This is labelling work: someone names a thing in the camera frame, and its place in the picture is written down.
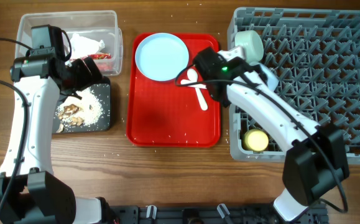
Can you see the black mounting rail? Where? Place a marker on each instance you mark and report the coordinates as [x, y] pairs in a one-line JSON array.
[[220, 214]]

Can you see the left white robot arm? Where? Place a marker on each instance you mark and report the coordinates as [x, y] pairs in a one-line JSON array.
[[29, 191]]

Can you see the light blue plate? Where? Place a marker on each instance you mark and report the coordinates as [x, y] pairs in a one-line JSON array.
[[160, 57]]

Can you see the mint green bowl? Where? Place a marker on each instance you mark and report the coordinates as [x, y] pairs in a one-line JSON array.
[[252, 44]]

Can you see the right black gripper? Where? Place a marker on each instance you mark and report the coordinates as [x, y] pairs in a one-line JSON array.
[[258, 73]]

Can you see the light blue food bowl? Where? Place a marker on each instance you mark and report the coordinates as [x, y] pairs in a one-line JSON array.
[[266, 74]]

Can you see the white plastic fork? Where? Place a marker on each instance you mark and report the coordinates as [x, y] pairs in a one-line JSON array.
[[189, 83]]

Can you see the rice and food scraps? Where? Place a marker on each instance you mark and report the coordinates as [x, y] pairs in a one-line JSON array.
[[82, 114]]

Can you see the black food waste tray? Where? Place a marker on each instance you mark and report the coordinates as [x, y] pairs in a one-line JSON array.
[[102, 90]]

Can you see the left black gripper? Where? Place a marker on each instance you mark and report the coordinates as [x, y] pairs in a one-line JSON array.
[[87, 79]]

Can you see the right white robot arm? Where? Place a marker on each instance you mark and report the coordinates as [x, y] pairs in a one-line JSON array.
[[315, 155]]

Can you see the red snack wrapper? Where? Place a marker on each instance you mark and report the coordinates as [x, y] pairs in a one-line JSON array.
[[103, 61]]

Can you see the white plastic spoon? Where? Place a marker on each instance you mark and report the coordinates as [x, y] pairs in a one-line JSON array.
[[193, 77]]

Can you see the clear plastic waste bin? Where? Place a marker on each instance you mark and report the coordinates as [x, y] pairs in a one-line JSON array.
[[96, 25]]

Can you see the yellow plastic cup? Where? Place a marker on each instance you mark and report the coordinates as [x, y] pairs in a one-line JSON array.
[[255, 140]]

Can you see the red plastic tray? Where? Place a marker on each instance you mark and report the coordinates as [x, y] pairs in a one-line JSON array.
[[164, 115]]

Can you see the grey dishwasher rack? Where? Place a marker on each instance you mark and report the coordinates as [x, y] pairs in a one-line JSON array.
[[315, 53]]

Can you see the white napkin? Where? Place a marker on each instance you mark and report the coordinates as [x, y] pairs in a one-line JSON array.
[[83, 46]]

